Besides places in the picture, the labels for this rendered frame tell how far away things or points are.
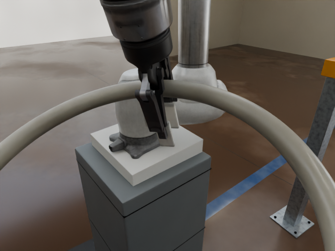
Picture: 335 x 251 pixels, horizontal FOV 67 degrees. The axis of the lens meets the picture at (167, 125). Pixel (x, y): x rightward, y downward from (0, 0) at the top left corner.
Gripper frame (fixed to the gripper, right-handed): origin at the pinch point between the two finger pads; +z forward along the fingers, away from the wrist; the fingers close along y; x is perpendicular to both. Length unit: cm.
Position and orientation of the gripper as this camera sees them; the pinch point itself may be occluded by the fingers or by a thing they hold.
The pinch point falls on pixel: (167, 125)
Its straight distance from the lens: 50.8
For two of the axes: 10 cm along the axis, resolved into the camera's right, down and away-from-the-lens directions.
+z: 1.7, 6.8, 7.1
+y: -2.0, 7.3, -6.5
